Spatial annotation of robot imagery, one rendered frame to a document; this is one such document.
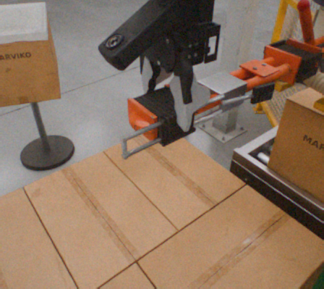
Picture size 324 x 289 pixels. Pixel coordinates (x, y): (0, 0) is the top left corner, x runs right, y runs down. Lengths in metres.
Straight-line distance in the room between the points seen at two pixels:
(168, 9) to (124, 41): 0.07
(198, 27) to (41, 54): 1.42
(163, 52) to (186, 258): 0.86
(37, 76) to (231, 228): 1.28
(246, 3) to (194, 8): 1.71
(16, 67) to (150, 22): 1.48
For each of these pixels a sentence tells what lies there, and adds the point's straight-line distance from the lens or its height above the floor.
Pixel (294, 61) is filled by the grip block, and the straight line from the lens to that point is 0.68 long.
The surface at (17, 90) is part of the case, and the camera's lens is 1.89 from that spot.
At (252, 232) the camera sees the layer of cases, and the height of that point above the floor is 0.54.
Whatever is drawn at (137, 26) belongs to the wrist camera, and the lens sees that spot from 0.39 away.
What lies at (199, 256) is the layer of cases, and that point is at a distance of 1.17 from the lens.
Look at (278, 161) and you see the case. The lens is 1.41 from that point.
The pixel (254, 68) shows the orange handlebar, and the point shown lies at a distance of 0.63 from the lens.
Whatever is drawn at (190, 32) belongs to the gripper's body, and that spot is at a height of 1.41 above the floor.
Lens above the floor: 1.54
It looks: 37 degrees down
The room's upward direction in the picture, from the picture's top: straight up
